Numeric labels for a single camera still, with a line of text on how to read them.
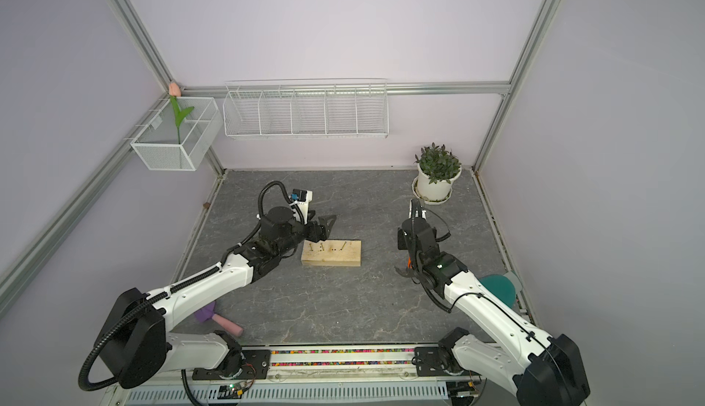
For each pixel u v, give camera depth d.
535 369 0.39
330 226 0.75
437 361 0.74
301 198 0.69
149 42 0.81
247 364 0.73
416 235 0.57
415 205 0.67
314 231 0.72
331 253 0.92
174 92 0.89
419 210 0.65
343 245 0.91
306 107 0.99
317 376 0.73
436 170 0.98
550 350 0.41
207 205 1.15
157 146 0.79
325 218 0.74
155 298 0.44
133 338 0.41
